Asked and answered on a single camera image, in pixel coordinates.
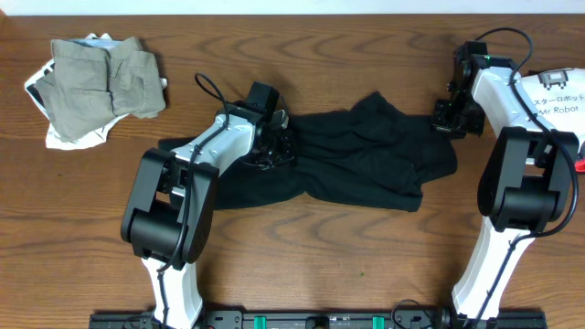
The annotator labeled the black red garment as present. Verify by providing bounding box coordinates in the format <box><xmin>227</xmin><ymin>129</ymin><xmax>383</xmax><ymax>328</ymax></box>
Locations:
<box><xmin>527</xmin><ymin>69</ymin><xmax>585</xmax><ymax>174</ymax></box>

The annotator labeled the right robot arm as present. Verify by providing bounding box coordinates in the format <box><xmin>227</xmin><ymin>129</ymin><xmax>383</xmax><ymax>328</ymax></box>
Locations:
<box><xmin>429</xmin><ymin>42</ymin><xmax>579</xmax><ymax>328</ymax></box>

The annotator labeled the black t-shirt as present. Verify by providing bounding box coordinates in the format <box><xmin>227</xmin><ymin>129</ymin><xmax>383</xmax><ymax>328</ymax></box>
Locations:
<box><xmin>157</xmin><ymin>90</ymin><xmax>459</xmax><ymax>214</ymax></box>

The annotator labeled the white printed garment under khaki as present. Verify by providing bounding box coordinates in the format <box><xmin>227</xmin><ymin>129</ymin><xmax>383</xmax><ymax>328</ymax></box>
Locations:
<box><xmin>24</xmin><ymin>32</ymin><xmax>169</xmax><ymax>152</ymax></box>

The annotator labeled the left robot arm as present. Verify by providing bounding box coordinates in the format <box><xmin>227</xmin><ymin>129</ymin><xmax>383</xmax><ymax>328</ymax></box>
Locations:
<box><xmin>121</xmin><ymin>101</ymin><xmax>291</xmax><ymax>328</ymax></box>

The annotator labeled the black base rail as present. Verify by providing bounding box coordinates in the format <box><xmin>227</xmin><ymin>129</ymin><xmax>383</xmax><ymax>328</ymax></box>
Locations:
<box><xmin>89</xmin><ymin>306</ymin><xmax>548</xmax><ymax>329</ymax></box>

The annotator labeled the khaki folded shirt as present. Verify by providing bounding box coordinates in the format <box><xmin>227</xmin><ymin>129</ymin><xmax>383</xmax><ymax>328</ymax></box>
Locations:
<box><xmin>35</xmin><ymin>37</ymin><xmax>167</xmax><ymax>143</ymax></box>

